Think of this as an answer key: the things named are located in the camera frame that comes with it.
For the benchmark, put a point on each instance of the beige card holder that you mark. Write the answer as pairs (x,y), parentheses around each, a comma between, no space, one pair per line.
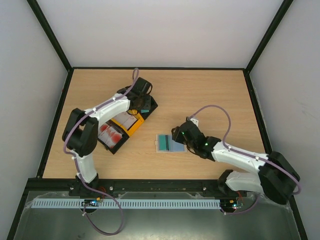
(175,146)

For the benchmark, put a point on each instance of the red patterned card stack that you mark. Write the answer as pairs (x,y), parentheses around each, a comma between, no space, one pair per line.
(109,136)

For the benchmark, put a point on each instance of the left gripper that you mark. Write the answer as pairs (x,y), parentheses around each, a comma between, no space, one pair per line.
(135,108)

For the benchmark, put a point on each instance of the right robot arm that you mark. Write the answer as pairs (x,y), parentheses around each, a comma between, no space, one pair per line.
(268,174)

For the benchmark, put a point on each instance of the black bin with red cards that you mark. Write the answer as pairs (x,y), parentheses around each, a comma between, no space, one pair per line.
(121,142)

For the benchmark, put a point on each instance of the teal credit card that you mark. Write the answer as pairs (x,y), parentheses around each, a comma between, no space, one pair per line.
(164,142)

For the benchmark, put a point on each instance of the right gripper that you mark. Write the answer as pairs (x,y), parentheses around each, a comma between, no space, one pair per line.
(175,131)

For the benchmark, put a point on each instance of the yellow card bin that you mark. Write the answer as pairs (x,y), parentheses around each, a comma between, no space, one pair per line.
(134,127)

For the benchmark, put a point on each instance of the white card stack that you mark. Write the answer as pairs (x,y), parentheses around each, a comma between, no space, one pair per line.
(126,119)

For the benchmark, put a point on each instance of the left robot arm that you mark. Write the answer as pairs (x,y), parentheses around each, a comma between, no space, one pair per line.
(81,132)

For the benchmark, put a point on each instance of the light blue slotted cable duct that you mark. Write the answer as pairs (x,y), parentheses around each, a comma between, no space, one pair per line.
(60,203)

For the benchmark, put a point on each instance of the black bin with teal cards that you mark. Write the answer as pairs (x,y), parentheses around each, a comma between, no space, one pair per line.
(149,104)

